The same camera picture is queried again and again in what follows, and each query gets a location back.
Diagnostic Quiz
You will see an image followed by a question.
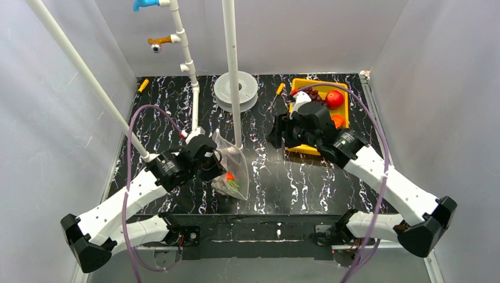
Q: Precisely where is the small orange pumpkin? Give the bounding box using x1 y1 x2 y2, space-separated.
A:
331 114 346 129

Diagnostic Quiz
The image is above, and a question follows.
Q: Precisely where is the orange toy carrot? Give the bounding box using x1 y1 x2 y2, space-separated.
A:
225 172 239 191

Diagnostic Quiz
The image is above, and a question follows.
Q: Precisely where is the clear zip top bag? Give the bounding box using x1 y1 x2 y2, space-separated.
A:
212 129 249 201

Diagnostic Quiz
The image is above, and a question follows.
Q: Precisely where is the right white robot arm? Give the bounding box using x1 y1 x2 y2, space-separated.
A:
267 102 458 258

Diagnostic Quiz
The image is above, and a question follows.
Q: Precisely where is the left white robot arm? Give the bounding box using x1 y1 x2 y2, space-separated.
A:
60 134 226 274

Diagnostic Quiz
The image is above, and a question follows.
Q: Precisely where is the dark grape bunch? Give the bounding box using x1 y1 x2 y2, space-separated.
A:
302 88 326 105

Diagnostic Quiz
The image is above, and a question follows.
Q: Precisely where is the red toy apple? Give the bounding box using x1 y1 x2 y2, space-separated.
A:
324 90 345 110

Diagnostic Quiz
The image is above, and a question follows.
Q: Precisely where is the yellow plastic bin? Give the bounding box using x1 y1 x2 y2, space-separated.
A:
284 78 350 157

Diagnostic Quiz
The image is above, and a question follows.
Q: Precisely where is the diagonal white pipe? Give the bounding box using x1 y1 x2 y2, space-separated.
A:
27 0 153 162

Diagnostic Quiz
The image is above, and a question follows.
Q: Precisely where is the white filament spool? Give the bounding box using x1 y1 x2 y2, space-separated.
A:
213 71 259 113

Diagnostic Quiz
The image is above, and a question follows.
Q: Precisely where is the orange tap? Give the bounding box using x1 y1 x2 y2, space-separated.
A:
147 36 172 54

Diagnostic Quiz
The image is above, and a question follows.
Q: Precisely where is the blue tap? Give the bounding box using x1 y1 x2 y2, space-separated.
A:
133 0 161 12

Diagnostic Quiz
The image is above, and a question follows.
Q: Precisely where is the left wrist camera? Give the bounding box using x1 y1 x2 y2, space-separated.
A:
180 126 205 144

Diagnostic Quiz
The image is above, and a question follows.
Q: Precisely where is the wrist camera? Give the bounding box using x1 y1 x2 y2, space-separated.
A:
289 91 311 119
180 126 205 144

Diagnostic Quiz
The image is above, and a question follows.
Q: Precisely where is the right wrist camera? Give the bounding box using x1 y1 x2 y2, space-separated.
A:
289 91 311 119

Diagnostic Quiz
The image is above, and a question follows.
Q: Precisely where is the yellow handled screwdriver centre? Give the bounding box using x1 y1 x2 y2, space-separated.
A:
268 83 285 110

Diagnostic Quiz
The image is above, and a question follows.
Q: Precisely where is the yellow handled screwdriver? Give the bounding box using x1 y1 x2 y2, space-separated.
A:
135 78 150 97
268 83 285 110

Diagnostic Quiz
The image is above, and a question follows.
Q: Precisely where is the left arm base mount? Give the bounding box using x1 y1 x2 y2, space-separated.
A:
160 226 200 247

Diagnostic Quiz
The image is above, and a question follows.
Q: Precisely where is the yellow handled screwdriver left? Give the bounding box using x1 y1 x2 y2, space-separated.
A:
135 78 150 97

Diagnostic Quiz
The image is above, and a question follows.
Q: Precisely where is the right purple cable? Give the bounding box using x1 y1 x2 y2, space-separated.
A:
291 83 392 283

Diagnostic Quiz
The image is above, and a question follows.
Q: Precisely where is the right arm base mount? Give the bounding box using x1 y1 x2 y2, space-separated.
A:
310 209 364 266

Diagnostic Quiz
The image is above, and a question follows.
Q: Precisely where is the white pvc pipe frame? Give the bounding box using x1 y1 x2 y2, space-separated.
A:
160 1 243 149

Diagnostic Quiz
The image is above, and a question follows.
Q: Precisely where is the aluminium rail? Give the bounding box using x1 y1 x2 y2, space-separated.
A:
71 244 159 283

